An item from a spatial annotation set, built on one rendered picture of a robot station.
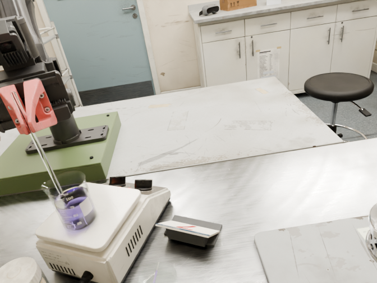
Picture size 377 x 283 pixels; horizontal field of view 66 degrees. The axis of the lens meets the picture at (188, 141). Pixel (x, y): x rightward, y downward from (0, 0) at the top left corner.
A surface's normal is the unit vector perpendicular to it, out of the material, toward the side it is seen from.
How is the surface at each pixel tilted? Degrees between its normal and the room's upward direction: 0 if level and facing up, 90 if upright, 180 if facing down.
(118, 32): 90
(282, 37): 90
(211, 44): 90
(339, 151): 0
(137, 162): 0
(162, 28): 90
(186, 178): 0
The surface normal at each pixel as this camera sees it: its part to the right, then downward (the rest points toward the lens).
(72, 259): -0.33, 0.52
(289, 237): -0.14, -0.85
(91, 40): 0.07, 0.50
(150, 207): 0.93, 0.07
